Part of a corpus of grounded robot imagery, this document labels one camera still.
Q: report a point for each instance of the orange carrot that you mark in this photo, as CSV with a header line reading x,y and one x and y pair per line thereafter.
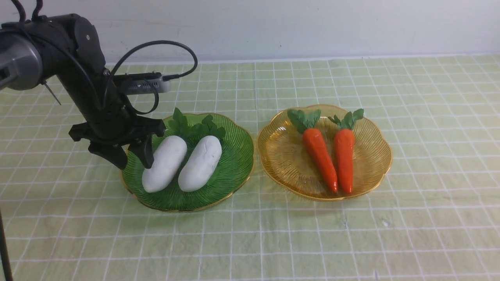
x,y
312,139
344,142

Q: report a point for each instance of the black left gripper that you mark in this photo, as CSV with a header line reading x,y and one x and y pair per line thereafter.
x,y
117,124

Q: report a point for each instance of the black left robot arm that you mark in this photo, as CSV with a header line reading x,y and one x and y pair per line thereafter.
x,y
68,47

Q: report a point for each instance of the amber glass plate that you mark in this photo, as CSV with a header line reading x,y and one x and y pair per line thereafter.
x,y
287,162

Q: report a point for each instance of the white radish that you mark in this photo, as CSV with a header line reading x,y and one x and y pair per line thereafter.
x,y
205,156
168,156

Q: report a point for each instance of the green checkered tablecloth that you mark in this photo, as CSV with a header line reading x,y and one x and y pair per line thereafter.
x,y
435,217

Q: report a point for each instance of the green glass plate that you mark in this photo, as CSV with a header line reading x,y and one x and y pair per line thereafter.
x,y
232,172

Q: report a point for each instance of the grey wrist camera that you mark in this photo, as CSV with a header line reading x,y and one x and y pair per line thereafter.
x,y
142,83

